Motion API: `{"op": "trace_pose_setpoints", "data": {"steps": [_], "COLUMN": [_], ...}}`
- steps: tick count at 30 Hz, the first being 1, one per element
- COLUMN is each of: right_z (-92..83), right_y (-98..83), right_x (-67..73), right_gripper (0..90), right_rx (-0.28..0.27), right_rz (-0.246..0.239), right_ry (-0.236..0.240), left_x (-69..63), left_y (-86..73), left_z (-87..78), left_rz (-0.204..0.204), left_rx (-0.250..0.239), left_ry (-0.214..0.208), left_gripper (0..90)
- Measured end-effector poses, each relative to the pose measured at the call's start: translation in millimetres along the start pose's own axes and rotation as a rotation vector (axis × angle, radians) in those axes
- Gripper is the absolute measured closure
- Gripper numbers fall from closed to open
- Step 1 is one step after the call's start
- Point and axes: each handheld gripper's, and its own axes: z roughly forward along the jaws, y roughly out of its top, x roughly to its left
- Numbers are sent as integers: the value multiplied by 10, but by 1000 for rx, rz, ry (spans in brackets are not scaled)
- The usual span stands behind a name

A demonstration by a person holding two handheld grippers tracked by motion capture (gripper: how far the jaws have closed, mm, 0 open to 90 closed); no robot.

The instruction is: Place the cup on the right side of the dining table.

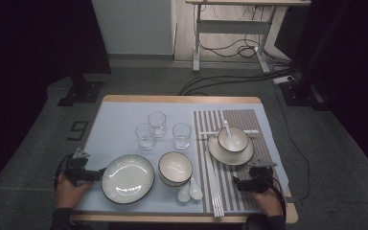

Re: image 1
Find white plate with black rim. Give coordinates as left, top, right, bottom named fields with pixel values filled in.
left=101, top=153, right=156, bottom=205
left=207, top=132, right=256, bottom=167

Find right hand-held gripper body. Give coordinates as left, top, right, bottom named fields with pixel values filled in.
left=248, top=160, right=278, bottom=194

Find coiled black cables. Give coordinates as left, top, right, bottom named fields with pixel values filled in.
left=199, top=4, right=292, bottom=66

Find white power strip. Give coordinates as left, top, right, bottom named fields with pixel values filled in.
left=271, top=75, right=296, bottom=85

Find white bowl with black rim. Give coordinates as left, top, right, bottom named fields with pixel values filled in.
left=157, top=150, right=195, bottom=187
left=217, top=126, right=250, bottom=153

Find striped brown placemat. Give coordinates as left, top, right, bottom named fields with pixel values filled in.
left=193, top=108, right=288, bottom=214

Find dark curtain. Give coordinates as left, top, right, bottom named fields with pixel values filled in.
left=0, top=0, right=112, bottom=199
left=293, top=0, right=368, bottom=185

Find white metal frame desk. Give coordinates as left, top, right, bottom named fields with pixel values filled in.
left=185, top=0, right=311, bottom=74

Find white ceramic spoon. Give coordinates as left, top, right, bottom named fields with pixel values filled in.
left=176, top=181, right=193, bottom=203
left=189, top=177, right=204, bottom=201
left=221, top=119, right=238, bottom=151

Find wooden table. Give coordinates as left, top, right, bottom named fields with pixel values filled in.
left=68, top=94, right=299, bottom=224

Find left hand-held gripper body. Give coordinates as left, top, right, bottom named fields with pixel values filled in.
left=64, top=147, right=94, bottom=187

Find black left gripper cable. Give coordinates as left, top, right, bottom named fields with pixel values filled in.
left=53, top=153, right=75, bottom=192

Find black stand base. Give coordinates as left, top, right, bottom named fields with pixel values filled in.
left=57, top=73, right=104, bottom=107

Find person's left hand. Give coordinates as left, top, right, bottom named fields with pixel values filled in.
left=55, top=172, right=92, bottom=209

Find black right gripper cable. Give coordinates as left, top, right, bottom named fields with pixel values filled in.
left=262, top=174, right=289, bottom=221

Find thin black floor cable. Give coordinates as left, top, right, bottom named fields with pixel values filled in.
left=272, top=84, right=311, bottom=203

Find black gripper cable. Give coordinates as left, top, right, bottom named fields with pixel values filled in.
left=262, top=174, right=289, bottom=221
left=53, top=153, right=75, bottom=192

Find clear drinking glass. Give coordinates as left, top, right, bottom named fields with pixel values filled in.
left=147, top=110, right=168, bottom=139
left=172, top=122, right=193, bottom=150
left=134, top=123, right=157, bottom=151

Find black floor cables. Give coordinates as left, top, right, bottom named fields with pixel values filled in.
left=178, top=66, right=298, bottom=97

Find black stand with base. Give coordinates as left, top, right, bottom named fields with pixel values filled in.
left=279, top=0, right=336, bottom=111

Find white cabinet panel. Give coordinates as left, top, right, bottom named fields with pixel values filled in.
left=90, top=0, right=177, bottom=56

